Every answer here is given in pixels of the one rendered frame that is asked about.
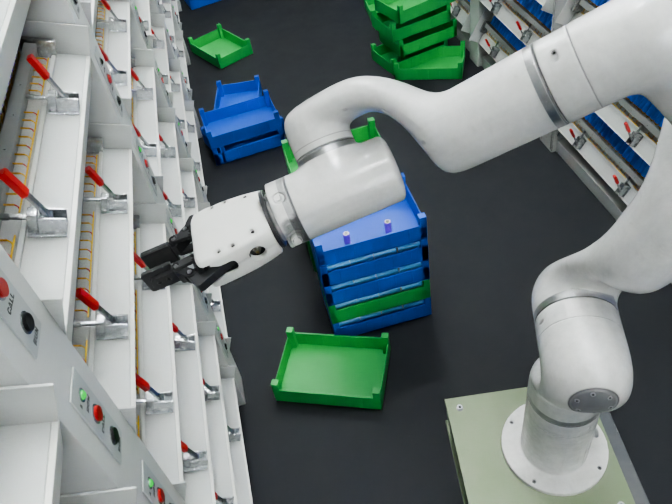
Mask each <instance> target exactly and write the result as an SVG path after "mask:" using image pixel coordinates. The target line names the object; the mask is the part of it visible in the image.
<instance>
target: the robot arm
mask: <svg viewBox="0 0 672 504"><path fill-rule="evenodd" d="M637 94H638V95H642V96H644V97H645V98H647V99H648V100H649V101H650V102H651V103H652V104H653V105H654V106H655V107H656V108H657V109H658V110H659V111H660V112H661V113H662V115H663V116H664V120H663V124H662V127H661V131H660V135H659V139H658V142H657V146H656V150H655V153H654V156H653V159H652V162H651V165H650V167H649V170H648V172H647V175H646V177H645V179H644V182H643V184H642V186H641V188H640V189H639V191H638V192H637V194H636V195H635V197H634V198H633V200H632V201H631V202H630V204H629V205H628V206H627V208H626V209H625V210H624V212H623V213H622V214H621V216H620V217H619V218H618V220H617V221H616V222H615V224H614V225H613V226H612V227H611V228H610V229H609V230H608V231H607V232H606V233H605V234H604V235H603V236H602V237H601V238H600V239H599V240H597V241H596V242H595V243H593V244H592V245H590V246H589V247H587V248H585V249H584V250H582V251H579V252H577V253H575V254H572V255H570V256H567V257H565V258H562V259H560V260H558V261H556V262H554V263H552V264H550V265H549V266H548V267H546V268H545V269H544V270H543V271H542V272H541V274H540V275H539V277H538V278H537V280H536V282H535V284H534V287H533V291H532V311H533V318H534V324H535V331H536V338H537V344H538V351H539V358H538V359H537V360H536V362H535V363H534V365H533V366H532V369H531V371H530V375H529V380H528V387H527V395H526V403H525V404H524V405H522V406H520V407H519V408H517V409H516V410H515V411H514V412H513V413H512V414H511V415H510V416H509V417H508V419H507V421H506V422H505V425H504V428H503V431H502V438H501V443H502V451H503V455H504V458H505V460H506V462H507V465H508V466H509V468H510V469H511V471H512V472H513V473H514V474H515V475H516V476H517V477H518V479H519V480H521V481H522V482H523V483H525V484H526V485H527V486H529V487H531V488H532V489H534V490H536V491H539V492H541V493H544V494H548V495H552V496H564V497H565V496H573V495H577V494H580V493H583V492H585V491H587V490H589V489H591V488H592V487H593V486H594V485H596V484H597V483H598V482H599V480H600V479H601V478H602V476H603V474H604V472H605V470H606V467H607V463H608V454H609V450H608V445H607V441H606V438H605V436H604V433H603V432H602V430H601V428H600V427H599V425H598V424H597V423H598V420H599V416H600V413H601V412H609V411H613V410H616V409H618V408H620V407H621V406H623V405H624V404H625V403H626V402H627V400H628V399H629V397H630V395H631V392H632V388H633V366H632V360H631V355H630V351H629V347H628V344H627V340H626V336H625V333H624V329H623V325H622V322H621V318H620V314H619V311H618V306H617V302H618V297H619V295H620V293H621V292H622V291H623V292H628V293H634V294H645V293H651V292H654V291H657V290H659V289H661V288H663V287H665V286H666V285H668V284H669V283H671V282H672V0H610V1H609V2H607V3H605V4H603V5H601V6H599V7H597V8H595V9H594V10H592V11H590V12H588V13H586V14H584V15H583V16H581V17H579V18H577V19H575V20H574V21H572V22H570V23H568V24H566V25H564V26H563V27H561V28H559V29H557V30H555V31H553V32H552V33H550V34H548V35H546V36H544V37H542V38H541V39H539V40H537V41H535V42H533V43H531V44H530V45H528V46H526V47H524V48H522V49H521V50H519V51H517V52H515V53H513V54H512V55H510V56H508V57H506V58H505V59H503V60H501V61H499V62H497V63H496V64H494V65H492V66H490V67H489V68H487V69H485V70H483V71H481V72H480V73H478V74H476V75H474V76H473V77H471V78H469V79H467V80H465V81H464V82H462V83H460V84H458V85H456V86H455V87H453V88H451V89H449V90H447V91H443V92H437V93H434V92H428V91H424V90H422V89H419V88H417V87H414V86H412V85H409V84H406V83H403V82H400V81H397V80H393V79H390V78H384V77H377V76H359V77H353V78H349V79H346V80H343V81H341V82H338V83H336V84H334V85H332V86H330V87H328V88H326V89H325V90H323V91H321V92H319V93H318V94H316V95H314V96H313V97H311V98H309V99H307V100H306V101H304V102H303V103H301V104H300V105H298V106H296V107H295V108H294V109H293V110H292V111H291V112H290V113H289V114H288V115H287V117H286V119H285V123H284V129H285V134H286V137H287V140H288V142H289V145H290V148H291V150H292V152H293V155H294V157H295V159H296V162H297V164H298V169H297V170H296V171H295V172H293V173H291V174H289V175H286V176H284V177H282V178H279V179H277V180H275V181H272V182H270V183H268V184H265V191H266V193H265V192H264V191H263V190H261V191H256V192H252V193H248V194H244V195H241V196H238V197H234V198H232V199H229V200H226V201H223V202H220V203H218V204H215V205H213V206H210V207H208V208H206V209H204V210H202V211H200V212H198V213H196V214H195V215H190V216H189V217H188V219H187V221H186V223H185V225H184V227H183V228H182V229H181V230H180V231H179V233H178V234H175V235H173V236H171V237H170V238H169V242H168V241H167V242H165V243H163V244H160V245H158V246H156V247H153V248H151V249H149V250H146V251H144V252H142V253H140V258H141V259H142V260H143V262H144V263H145V264H146V265H147V266H148V268H149V269H150V270H147V271H145V272H143V273H141V279H142V280H143V281H144V282H145V284H146V285H147V286H148V287H149V288H150V289H151V290H152V291H154V292H155V291H158V290H160V289H162V288H165V287H167V286H169V285H172V284H174V283H176V282H179V281H181V282H182V283H186V282H188V283H192V284H194V285H195V286H196V287H197V288H198V289H199V290H200V291H205V290H206V289H207V288H208V287H210V286H211V285H212V286H214V287H219V286H222V285H224V284H227V283H229V282H231V281H233V280H235V279H238V278H240V277H242V276H244V275H246V274H248V273H250V272H252V271H253V270H255V269H257V268H259V267H261V266H262V265H264V264H266V263H267V262H269V261H271V260H272V259H274V258H275V257H277V256H278V255H279V254H281V253H282V252H283V249H282V248H283V247H286V246H287V242H286V241H288V243H289V245H290V246H291V247H295V246H297V245H300V244H302V243H304V242H307V241H309V240H311V239H314V238H316V237H318V236H321V235H323V234H326V233H328V232H330V231H333V230H335V229H337V228H340V227H342V226H344V225H347V224H349V223H351V222H354V221H356V220H359V219H361V218H363V217H366V216H368V215H370V214H373V213H375V212H377V211H380V210H382V209H384V208H387V207H389V206H392V205H394V204H396V203H399V202H401V201H403V200H404V199H405V197H406V189H405V185H404V181H403V178H402V175H401V173H400V170H399V167H398V165H397V163H396V160H395V158H394V156H393V154H392V152H391V150H390V148H389V146H388V145H387V143H386V142H385V141H384V139H382V138H381V137H374V138H372V139H370V140H367V141H365V142H363V143H357V142H356V141H355V139H354V137H353V135H352V132H351V130H350V124H351V122H352V121H353V120H354V119H356V118H357V117H359V116H361V115H364V114H366V113H369V112H379V113H383V114H385V115H388V116H389V117H391V118H393V119H394V120H396V121H397V122H398V123H400V124H401V125H402V126H403V127H404V128H405V129H406V130H407V131H408V132H409V133H410V134H411V135H412V137H413V138H414V139H415V140H416V141H417V143H418V144H419V145H420V146H421V147H422V149H423V150H424V151H425V152H426V154H427V155H428V156H429V158H430V159H431V160H432V161H433V162H434V163H435V164H436V165H437V166H438V167H439V168H440V169H442V170H443V171H445V172H450V173H457V172H462V171H465V170H468V169H470V168H473V167H475V166H477V165H479V164H482V163H484V162H486V161H488V160H491V159H493V158H495V157H497V156H499V155H501V154H504V153H506V152H508V151H510V150H512V149H515V148H517V147H519V146H521V145H523V144H526V143H528V142H530V141H532V140H535V139H537V138H539V137H541V136H543V135H546V134H548V133H550V132H552V131H554V130H557V129H559V128H561V127H563V126H565V125H568V124H569V123H572V122H574V121H576V120H578V119H580V118H583V117H585V116H587V115H589V114H591V113H593V112H595V111H597V110H600V109H602V108H604V107H606V106H608V105H610V104H612V103H614V102H617V101H619V100H621V99H623V98H625V97H628V96H631V95H637ZM190 242H192V243H190ZM191 252H194V253H193V254H191V255H189V256H187V257H185V258H183V259H181V260H180V257H179V255H180V256H183V255H185V254H188V253H191ZM172 263H173V264H172ZM192 264H194V266H195V267H196V268H194V269H193V268H189V267H188V266H190V265H192Z"/></svg>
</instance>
